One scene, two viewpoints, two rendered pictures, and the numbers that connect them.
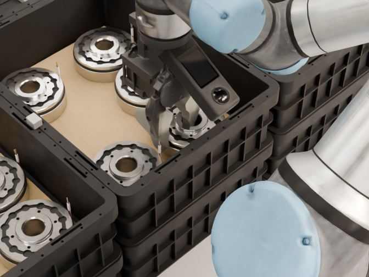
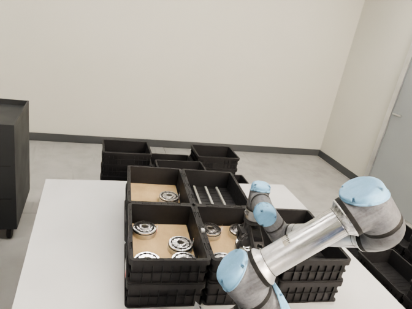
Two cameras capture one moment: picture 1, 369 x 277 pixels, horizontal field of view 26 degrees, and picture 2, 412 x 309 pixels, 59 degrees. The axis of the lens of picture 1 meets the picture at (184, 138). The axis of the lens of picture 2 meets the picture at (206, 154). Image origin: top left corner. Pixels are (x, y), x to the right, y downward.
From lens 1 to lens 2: 0.55 m
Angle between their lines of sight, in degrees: 34
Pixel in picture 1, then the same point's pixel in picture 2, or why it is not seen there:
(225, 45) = (259, 221)
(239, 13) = (266, 212)
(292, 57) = not seen: hidden behind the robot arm
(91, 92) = (228, 240)
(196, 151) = not seen: hidden behind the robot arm
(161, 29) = (249, 216)
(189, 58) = (255, 231)
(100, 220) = (202, 261)
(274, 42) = (279, 233)
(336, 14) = not seen: hidden behind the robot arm
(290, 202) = (243, 254)
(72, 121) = (216, 243)
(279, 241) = (235, 263)
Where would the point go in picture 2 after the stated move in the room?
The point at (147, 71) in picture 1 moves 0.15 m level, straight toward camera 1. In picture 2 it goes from (242, 231) to (226, 248)
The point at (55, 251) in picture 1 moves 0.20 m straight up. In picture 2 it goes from (184, 261) to (192, 213)
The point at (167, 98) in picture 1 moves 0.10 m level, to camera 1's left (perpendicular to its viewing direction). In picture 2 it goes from (244, 243) to (222, 232)
